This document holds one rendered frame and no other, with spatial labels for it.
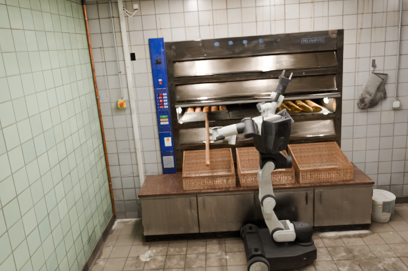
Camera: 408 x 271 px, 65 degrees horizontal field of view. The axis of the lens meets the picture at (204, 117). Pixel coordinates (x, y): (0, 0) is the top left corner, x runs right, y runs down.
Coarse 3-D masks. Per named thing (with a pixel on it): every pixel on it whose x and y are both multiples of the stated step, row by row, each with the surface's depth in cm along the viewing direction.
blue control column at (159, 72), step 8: (152, 40) 348; (160, 40) 348; (152, 48) 350; (160, 48) 350; (152, 56) 352; (160, 56) 352; (152, 64) 354; (160, 64) 354; (152, 72) 356; (160, 72) 356; (160, 88) 360; (168, 88) 362; (168, 96) 362; (168, 104) 364; (160, 128) 370; (168, 128) 370; (160, 136) 372; (168, 136) 372; (168, 152) 377; (168, 168) 381
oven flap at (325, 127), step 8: (320, 120) 371; (328, 120) 371; (192, 128) 376; (200, 128) 376; (296, 128) 371; (304, 128) 371; (312, 128) 371; (320, 128) 370; (328, 128) 370; (184, 136) 376; (192, 136) 375; (200, 136) 375; (240, 136) 373; (296, 136) 368; (304, 136) 368; (312, 136) 368; (184, 144) 372
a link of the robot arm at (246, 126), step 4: (248, 120) 267; (236, 124) 270; (240, 124) 268; (244, 124) 267; (248, 124) 265; (252, 124) 267; (236, 128) 267; (240, 128) 266; (244, 128) 266; (248, 128) 264; (252, 128) 265; (240, 132) 269; (244, 132) 265
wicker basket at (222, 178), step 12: (192, 156) 375; (204, 156) 375; (216, 156) 374; (228, 156) 374; (192, 168) 375; (204, 168) 374; (216, 168) 374; (228, 168) 374; (192, 180) 356; (204, 180) 334; (216, 180) 352; (228, 180) 350
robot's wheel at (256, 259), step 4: (252, 260) 282; (256, 260) 280; (260, 260) 280; (264, 260) 281; (248, 264) 282; (252, 264) 281; (256, 264) 283; (260, 264) 283; (264, 264) 280; (268, 264) 281; (248, 268) 281; (252, 268) 283; (256, 268) 284; (260, 268) 284; (264, 268) 283; (268, 268) 281
